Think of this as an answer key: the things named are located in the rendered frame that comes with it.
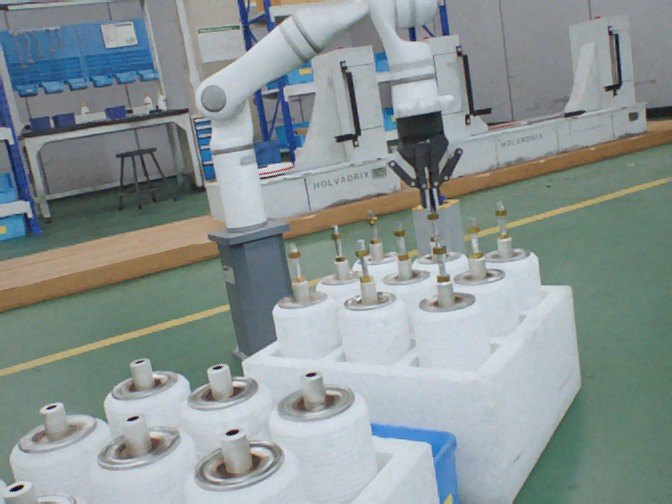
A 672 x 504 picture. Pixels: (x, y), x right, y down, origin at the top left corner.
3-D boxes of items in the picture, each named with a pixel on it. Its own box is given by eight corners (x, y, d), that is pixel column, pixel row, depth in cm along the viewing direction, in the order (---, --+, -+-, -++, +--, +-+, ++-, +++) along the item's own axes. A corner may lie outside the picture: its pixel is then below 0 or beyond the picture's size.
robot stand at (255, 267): (231, 357, 163) (206, 233, 157) (287, 339, 169) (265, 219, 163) (254, 373, 150) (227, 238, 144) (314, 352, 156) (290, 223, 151)
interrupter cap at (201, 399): (172, 409, 72) (171, 403, 72) (220, 380, 78) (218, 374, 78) (228, 416, 68) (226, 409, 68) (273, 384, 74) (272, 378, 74)
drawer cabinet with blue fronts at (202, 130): (188, 189, 689) (174, 119, 676) (233, 180, 710) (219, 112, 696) (207, 190, 638) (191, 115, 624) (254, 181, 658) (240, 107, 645)
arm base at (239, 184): (221, 231, 156) (206, 155, 152) (258, 222, 160) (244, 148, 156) (235, 234, 148) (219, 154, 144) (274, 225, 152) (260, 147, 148)
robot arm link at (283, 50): (287, 12, 136) (297, 17, 145) (183, 93, 143) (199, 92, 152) (313, 52, 137) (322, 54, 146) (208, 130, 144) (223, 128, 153)
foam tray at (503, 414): (262, 470, 107) (240, 361, 104) (382, 371, 139) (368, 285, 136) (505, 516, 86) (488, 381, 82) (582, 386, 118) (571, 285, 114)
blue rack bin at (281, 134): (276, 149, 645) (272, 127, 641) (312, 143, 663) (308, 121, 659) (300, 148, 602) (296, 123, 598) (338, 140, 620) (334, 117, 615)
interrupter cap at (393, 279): (404, 289, 103) (403, 285, 102) (372, 284, 109) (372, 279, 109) (441, 276, 107) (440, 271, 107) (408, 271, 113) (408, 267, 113)
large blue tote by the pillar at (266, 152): (219, 193, 588) (210, 150, 581) (261, 184, 609) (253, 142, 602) (244, 194, 546) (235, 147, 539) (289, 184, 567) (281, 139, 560)
